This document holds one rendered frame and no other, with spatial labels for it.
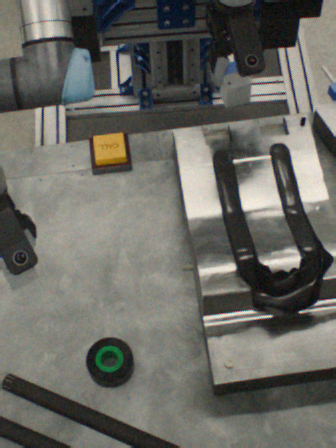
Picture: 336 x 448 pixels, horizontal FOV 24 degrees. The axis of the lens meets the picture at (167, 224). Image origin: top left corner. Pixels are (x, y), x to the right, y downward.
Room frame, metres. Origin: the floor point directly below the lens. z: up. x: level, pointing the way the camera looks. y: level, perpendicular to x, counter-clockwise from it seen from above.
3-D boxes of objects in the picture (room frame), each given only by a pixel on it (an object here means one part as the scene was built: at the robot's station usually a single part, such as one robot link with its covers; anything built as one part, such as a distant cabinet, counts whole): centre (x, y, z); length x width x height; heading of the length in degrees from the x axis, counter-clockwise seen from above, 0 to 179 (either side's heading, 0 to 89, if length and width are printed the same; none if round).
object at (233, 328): (0.69, -0.17, 0.87); 0.50 x 0.26 x 0.14; 4
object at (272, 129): (0.92, -0.21, 0.87); 0.05 x 0.05 x 0.04; 4
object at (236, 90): (1.03, -0.14, 0.93); 0.13 x 0.05 x 0.05; 14
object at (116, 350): (0.50, 0.11, 0.82); 0.08 x 0.08 x 0.04
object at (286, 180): (0.71, -0.18, 0.92); 0.35 x 0.16 x 0.09; 4
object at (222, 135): (0.92, -0.11, 0.87); 0.05 x 0.05 x 0.04; 4
